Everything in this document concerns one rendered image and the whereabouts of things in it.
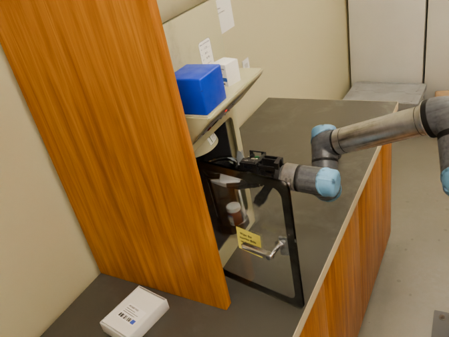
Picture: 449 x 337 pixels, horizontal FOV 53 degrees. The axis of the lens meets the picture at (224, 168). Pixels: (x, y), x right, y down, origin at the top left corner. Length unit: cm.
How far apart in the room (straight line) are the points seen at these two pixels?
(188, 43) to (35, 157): 55
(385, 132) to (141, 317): 83
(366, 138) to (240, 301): 58
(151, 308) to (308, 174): 59
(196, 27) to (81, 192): 57
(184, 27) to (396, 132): 59
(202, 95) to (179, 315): 66
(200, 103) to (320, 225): 70
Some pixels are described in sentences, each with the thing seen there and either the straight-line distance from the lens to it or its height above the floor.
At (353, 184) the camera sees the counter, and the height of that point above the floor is 94.
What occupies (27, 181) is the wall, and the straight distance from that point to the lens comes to 138.
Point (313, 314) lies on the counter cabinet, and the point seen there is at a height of 78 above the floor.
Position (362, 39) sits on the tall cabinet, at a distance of 419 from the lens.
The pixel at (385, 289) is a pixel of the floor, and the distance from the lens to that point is 265.
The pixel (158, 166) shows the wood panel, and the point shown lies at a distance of 110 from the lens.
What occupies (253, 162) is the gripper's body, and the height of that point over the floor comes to 130.
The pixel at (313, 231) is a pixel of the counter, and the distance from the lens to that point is 154.
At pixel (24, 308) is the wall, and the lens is 148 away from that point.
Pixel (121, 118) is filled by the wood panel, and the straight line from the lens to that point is 109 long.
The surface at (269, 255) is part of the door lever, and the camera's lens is 108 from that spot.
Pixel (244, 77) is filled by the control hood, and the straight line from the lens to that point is 125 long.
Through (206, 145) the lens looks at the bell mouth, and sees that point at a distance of 131.
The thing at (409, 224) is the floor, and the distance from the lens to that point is 307.
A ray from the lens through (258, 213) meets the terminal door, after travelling 108.
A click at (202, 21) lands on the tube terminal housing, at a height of 167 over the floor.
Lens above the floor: 193
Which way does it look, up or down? 30 degrees down
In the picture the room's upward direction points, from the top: 12 degrees counter-clockwise
